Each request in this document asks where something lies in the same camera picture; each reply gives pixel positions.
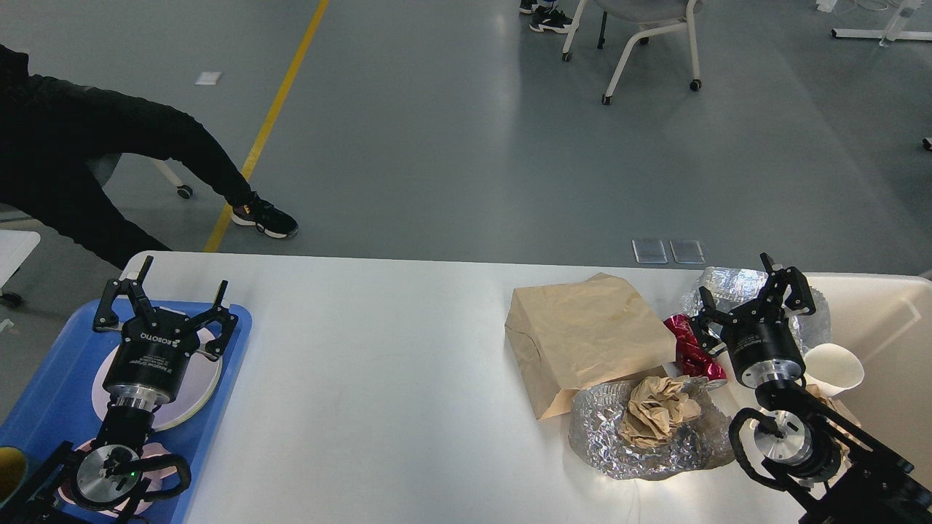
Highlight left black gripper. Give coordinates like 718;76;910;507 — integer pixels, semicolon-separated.
92;255;240;405

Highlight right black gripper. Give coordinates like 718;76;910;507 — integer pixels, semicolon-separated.
690;253;816;387

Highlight pink plate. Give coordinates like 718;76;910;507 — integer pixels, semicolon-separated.
91;347;223;432

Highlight brown paper ball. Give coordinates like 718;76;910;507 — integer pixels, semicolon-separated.
617;376;702;450

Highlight pink HOME mug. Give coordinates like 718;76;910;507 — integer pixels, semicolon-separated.
57;437;183;519

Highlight foil tray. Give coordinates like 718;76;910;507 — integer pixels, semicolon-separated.
568;376;735;481

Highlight brown paper bag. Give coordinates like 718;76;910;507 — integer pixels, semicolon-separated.
504;273;676;420

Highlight dark teal cup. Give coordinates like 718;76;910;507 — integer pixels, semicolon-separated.
0;445;29;504

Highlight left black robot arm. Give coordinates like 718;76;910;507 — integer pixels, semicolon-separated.
2;256;250;523

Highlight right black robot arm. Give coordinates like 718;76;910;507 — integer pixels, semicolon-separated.
689;253;930;523

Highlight back crumpled foil container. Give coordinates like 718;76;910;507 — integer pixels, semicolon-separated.
680;266;832;354

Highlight crushed red can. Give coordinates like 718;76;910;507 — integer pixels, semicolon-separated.
663;313;727;390

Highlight right floor socket cover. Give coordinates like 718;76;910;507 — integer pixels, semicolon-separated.
669;239;706;264

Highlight floor socket cover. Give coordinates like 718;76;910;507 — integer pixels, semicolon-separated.
631;238;668;265
669;239;706;264

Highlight white paper cup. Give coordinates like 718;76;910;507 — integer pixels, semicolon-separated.
803;343;865;398

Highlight left floor socket cover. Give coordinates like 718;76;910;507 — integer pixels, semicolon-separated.
631;238;668;265

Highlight blue plastic tray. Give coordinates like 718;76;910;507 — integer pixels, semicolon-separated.
1;301;252;523

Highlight crumpled brown paper scrap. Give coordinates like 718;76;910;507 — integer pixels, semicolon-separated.
805;384;861;467

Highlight white plastic bin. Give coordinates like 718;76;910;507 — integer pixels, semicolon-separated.
808;273;931;488

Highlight black sneaker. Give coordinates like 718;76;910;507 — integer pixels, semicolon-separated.
231;193;299;239

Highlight white side table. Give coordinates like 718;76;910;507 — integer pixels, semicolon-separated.
1;229;41;309

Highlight seated person in black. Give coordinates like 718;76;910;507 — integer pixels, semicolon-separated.
1;47;256;268

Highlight white stand base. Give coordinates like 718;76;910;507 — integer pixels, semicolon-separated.
830;1;931;47

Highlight black sneakers at top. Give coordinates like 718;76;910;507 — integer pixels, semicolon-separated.
518;0;573;34

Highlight white frame office chair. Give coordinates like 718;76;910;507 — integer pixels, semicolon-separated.
593;1;703;106

